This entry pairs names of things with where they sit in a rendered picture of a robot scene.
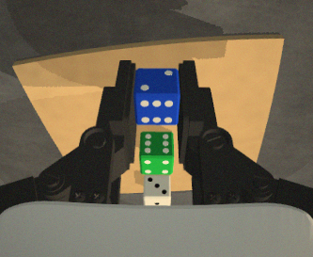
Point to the green die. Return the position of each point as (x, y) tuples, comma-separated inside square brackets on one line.
[(156, 154)]

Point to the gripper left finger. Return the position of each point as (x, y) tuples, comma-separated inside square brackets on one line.
[(104, 153)]

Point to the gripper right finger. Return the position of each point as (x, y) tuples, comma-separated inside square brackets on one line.
[(222, 173)]

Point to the blue die with white pips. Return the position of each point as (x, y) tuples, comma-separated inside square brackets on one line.
[(156, 96)]

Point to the tan flat mat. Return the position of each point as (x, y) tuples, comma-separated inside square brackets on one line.
[(66, 90)]

